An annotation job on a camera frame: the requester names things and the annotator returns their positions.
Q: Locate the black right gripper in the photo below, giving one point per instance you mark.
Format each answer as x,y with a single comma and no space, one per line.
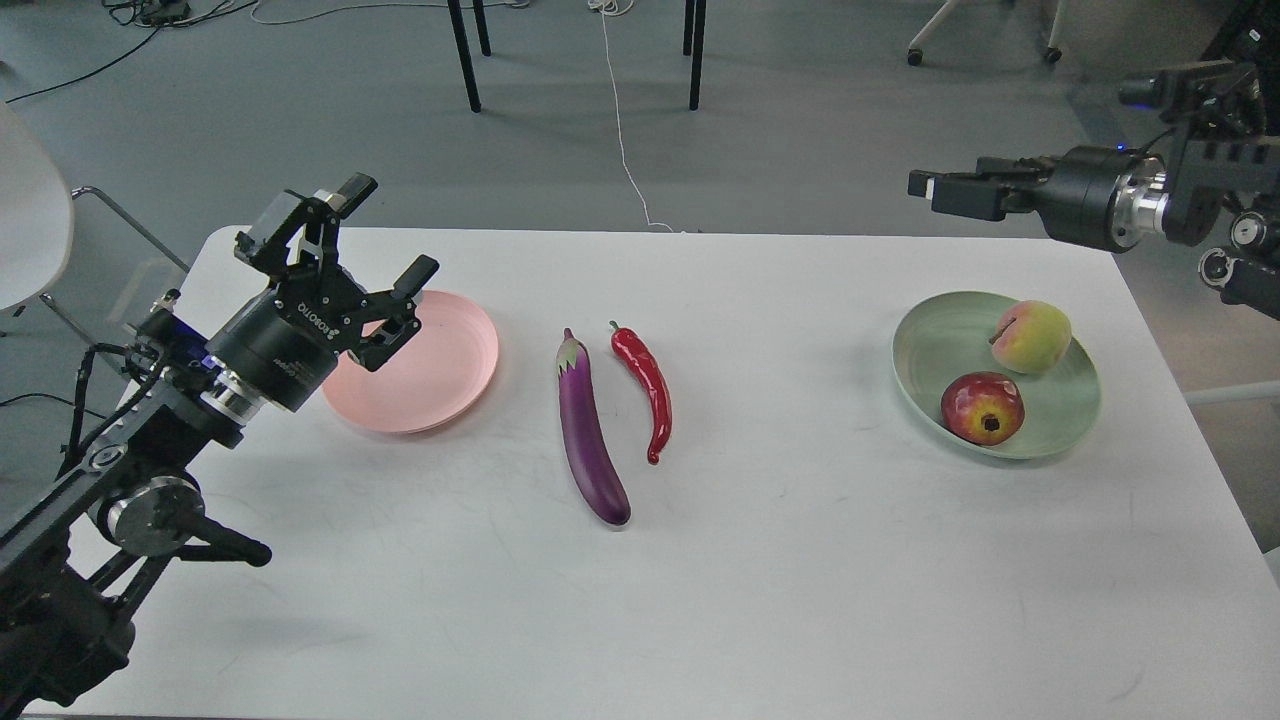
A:
1075,196

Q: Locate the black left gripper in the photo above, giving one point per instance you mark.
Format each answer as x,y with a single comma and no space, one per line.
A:
286,341

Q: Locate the yellow-pink peach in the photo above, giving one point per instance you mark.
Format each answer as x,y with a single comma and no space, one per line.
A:
1031,337

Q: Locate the red pomegranate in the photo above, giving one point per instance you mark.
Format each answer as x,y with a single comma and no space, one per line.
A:
983,408

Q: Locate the red chili pepper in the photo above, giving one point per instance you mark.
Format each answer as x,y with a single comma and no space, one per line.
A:
627,345

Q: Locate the purple eggplant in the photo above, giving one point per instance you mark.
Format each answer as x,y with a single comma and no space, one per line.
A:
587,456

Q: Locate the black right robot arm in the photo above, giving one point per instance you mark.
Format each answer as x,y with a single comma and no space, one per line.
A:
1219,159

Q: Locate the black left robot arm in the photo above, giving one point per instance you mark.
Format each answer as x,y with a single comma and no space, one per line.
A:
79,564

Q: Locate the pink plate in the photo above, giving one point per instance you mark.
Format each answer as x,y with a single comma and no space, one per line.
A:
434,379

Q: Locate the office chair base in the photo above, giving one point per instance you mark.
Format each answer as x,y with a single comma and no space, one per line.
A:
963,29

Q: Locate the green plate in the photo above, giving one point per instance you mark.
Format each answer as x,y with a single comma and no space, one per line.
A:
947,336

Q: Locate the black table leg left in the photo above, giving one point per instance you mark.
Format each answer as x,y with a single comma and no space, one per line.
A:
463,46

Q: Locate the black table leg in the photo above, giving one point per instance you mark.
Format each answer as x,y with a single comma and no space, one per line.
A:
693,38
463,46

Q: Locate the black table leg right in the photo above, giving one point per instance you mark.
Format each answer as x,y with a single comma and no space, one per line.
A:
693,38

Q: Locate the white chair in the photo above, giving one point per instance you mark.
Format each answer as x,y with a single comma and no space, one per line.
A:
38,220

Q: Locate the black equipment case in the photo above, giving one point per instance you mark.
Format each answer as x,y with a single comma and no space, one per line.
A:
1250,33

